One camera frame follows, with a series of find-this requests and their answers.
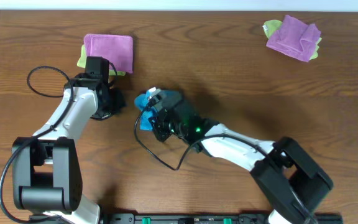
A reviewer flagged blue cloth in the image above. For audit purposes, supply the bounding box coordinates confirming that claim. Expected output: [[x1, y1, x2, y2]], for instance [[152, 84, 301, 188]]
[[134, 88, 181, 131]]

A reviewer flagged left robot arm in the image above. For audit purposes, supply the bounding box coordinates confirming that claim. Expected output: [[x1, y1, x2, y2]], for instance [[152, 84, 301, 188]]
[[6, 57, 125, 223]]

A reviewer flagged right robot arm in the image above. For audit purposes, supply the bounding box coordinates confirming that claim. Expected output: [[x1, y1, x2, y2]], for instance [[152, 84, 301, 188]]
[[149, 106, 333, 223]]

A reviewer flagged folded green cloth left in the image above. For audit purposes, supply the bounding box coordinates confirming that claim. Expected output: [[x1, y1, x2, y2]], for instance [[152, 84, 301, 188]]
[[77, 45, 126, 76]]

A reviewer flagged folded purple cloth left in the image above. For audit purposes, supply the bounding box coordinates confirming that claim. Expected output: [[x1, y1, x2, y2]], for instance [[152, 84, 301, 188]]
[[83, 34, 134, 73]]

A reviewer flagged green cloth right pile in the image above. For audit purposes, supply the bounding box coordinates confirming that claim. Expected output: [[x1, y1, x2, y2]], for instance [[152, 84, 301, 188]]
[[262, 20, 282, 39]]

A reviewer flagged purple cloth right pile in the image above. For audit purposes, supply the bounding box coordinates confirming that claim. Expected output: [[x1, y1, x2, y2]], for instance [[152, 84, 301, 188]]
[[266, 15, 322, 62]]

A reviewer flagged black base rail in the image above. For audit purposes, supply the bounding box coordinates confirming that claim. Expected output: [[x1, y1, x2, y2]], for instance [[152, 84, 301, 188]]
[[100, 213, 268, 224]]

